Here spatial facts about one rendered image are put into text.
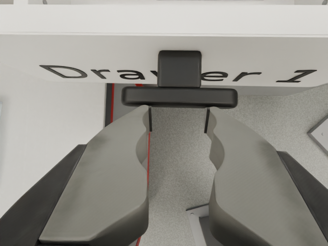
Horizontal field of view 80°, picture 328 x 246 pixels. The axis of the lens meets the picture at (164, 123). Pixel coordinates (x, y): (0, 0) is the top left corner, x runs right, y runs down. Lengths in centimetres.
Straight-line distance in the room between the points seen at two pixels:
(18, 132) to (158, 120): 78
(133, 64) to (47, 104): 19
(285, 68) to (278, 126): 99
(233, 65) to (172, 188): 95
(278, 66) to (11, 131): 34
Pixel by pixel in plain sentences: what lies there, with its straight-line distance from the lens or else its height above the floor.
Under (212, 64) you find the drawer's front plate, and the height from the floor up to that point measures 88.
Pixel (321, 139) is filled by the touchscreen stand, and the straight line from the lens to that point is 124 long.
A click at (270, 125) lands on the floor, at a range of 115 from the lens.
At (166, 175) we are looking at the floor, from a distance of 106.
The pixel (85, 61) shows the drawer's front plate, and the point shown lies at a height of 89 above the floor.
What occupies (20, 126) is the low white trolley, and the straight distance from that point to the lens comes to 35.
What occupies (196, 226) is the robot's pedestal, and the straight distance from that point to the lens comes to 113.
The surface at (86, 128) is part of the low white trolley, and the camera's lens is 30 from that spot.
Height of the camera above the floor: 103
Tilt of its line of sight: 86 degrees down
